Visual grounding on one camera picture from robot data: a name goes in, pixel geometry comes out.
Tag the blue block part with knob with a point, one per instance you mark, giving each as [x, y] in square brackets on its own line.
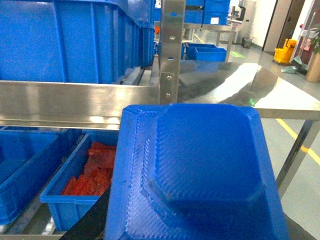
[193, 172]

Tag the blue crate with red parts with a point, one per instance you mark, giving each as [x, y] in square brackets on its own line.
[82, 178]

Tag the large blue upper crate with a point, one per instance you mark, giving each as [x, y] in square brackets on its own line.
[75, 41]

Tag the grey trash bin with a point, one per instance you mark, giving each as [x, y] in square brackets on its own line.
[246, 42]

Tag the blue crate lower middle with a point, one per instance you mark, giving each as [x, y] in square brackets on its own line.
[28, 158]

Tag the stainless steel flow rack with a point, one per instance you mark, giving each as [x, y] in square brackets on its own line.
[92, 105]

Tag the yellow mop bucket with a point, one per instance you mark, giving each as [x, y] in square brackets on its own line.
[283, 55]

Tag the potted plant in tan pot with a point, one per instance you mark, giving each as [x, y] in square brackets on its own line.
[313, 73]

